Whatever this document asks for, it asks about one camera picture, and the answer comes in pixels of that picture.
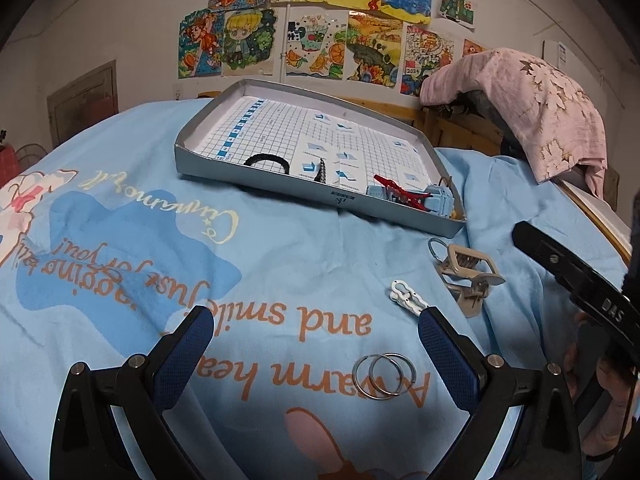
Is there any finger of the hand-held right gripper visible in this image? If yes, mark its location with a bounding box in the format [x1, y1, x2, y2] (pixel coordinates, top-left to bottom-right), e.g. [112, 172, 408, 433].
[512, 221, 596, 301]

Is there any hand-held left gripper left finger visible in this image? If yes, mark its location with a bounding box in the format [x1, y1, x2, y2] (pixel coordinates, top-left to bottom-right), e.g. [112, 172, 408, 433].
[50, 305, 215, 480]

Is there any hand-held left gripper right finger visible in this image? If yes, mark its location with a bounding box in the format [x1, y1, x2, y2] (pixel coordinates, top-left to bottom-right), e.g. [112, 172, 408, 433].
[417, 306, 583, 480]

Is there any silver hoop earring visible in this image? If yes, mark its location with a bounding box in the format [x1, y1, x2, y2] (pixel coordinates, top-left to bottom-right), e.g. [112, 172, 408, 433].
[352, 355, 396, 401]
[372, 353, 416, 396]

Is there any red hair clip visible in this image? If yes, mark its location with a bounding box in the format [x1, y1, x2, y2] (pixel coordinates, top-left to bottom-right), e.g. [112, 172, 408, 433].
[374, 174, 432, 212]

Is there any grey cardboard tray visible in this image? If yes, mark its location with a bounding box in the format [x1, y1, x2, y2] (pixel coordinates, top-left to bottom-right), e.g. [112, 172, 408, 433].
[174, 79, 468, 238]

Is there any black hair tie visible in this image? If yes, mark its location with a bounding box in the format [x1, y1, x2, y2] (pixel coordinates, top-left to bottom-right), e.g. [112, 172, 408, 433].
[244, 154, 292, 175]

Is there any person's right hand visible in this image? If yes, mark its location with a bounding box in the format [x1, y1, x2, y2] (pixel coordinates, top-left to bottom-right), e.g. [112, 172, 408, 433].
[564, 311, 640, 460]

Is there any white flat board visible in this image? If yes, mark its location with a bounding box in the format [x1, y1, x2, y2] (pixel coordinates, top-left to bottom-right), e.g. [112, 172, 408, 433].
[565, 180, 631, 241]

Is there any beige hair claw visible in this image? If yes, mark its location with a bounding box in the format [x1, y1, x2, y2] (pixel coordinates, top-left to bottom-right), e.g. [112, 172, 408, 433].
[435, 244, 506, 318]

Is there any light blue printed blanket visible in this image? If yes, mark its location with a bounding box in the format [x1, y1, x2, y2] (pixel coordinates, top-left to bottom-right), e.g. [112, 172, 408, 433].
[0, 97, 631, 480]

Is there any pink floral cloth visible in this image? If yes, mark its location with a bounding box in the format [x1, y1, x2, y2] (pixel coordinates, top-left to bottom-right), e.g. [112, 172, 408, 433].
[419, 47, 608, 198]

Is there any white air conditioner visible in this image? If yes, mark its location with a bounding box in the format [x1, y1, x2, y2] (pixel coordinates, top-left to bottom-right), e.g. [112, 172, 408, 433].
[541, 39, 571, 68]

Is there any red checked cloth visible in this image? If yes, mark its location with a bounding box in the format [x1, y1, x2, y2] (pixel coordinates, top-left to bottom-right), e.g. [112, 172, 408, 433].
[0, 145, 21, 186]

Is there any brown wooden door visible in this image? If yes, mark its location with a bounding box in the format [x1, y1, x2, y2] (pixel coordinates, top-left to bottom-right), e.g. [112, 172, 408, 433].
[46, 60, 119, 148]

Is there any white chain clip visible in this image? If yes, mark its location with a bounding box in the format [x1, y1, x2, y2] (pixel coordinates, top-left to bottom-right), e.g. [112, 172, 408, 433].
[390, 280, 431, 317]

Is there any wire fan guard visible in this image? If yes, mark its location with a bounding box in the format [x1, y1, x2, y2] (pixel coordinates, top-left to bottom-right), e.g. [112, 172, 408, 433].
[15, 144, 48, 171]

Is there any group of colourful wall drawings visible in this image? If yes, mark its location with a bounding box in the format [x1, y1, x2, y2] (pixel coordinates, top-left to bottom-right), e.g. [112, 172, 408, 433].
[177, 0, 493, 98]

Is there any white cable conduit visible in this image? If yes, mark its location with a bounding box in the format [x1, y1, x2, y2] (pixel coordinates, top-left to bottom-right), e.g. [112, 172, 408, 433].
[284, 2, 293, 78]

